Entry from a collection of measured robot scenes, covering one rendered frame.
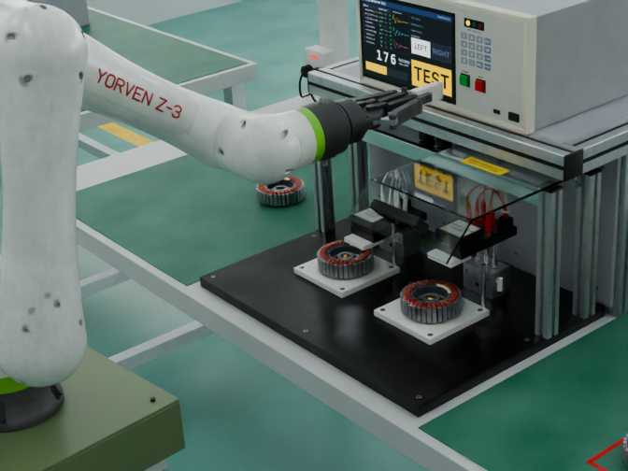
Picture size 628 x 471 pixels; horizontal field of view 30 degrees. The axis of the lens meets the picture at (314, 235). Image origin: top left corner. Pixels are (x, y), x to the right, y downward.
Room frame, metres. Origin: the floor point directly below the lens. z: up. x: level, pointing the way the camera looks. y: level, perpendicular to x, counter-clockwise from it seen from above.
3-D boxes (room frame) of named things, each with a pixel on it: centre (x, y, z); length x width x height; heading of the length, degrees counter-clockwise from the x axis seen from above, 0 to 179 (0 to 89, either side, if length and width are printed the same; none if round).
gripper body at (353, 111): (1.83, -0.08, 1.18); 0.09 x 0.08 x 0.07; 127
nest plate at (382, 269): (2.07, -0.06, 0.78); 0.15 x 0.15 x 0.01; 37
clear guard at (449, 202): (1.81, -0.26, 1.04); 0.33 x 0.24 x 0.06; 127
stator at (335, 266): (2.07, -0.06, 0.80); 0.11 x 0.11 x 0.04
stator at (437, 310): (1.88, -0.21, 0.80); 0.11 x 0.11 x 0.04
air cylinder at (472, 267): (1.96, -0.32, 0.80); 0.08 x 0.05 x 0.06; 37
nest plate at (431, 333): (1.88, -0.21, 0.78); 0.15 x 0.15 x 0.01; 37
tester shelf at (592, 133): (2.16, -0.39, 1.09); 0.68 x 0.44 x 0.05; 37
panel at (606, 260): (2.12, -0.34, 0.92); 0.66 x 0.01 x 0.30; 37
